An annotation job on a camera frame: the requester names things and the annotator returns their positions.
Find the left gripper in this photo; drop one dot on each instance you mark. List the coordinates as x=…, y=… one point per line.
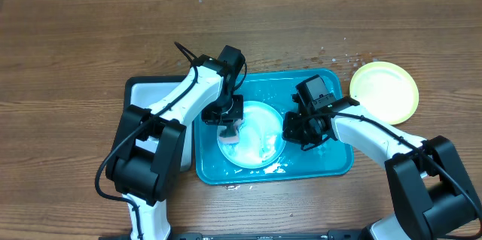
x=238, y=113

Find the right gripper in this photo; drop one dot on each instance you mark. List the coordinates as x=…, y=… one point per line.
x=294, y=131

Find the green and pink sponge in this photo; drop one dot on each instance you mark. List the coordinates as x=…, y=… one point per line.
x=228, y=134

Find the light blue plate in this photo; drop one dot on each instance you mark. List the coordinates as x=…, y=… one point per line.
x=260, y=134

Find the yellow plate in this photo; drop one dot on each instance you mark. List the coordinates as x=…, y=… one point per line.
x=386, y=90

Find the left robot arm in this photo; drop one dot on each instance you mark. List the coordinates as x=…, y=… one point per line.
x=146, y=155

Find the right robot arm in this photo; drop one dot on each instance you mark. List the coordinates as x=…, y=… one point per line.
x=431, y=192

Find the teal plastic serving tray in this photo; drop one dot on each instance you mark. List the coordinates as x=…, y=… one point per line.
x=274, y=89

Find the black tray with soapy water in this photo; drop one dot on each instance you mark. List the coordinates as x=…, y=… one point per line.
x=143, y=91

